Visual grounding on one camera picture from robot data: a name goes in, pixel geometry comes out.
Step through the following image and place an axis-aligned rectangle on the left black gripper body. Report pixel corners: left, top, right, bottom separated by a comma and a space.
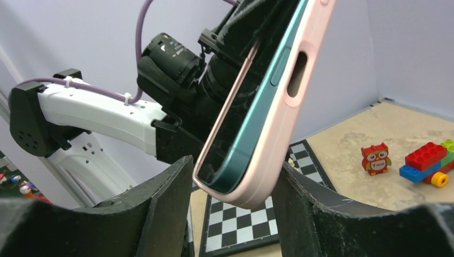
196, 1, 277, 117

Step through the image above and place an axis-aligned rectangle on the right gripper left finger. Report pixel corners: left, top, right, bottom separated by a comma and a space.
1, 156, 193, 256

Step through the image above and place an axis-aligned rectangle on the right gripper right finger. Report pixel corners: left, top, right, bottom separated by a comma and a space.
272, 163, 453, 256

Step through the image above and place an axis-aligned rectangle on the pink phone case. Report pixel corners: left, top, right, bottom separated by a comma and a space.
192, 1, 335, 209

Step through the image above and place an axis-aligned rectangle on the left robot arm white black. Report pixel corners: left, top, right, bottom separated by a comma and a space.
9, 1, 298, 209

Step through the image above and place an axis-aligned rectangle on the black white chessboard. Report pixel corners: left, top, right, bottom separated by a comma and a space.
191, 140, 336, 257

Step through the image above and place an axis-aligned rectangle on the red owl toy block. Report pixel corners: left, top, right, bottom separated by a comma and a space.
361, 142, 392, 176

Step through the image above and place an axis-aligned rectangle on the colourful toy brick car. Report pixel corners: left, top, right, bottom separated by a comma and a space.
399, 139, 453, 188

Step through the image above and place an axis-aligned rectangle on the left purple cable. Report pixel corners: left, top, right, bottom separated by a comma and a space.
16, 0, 237, 105

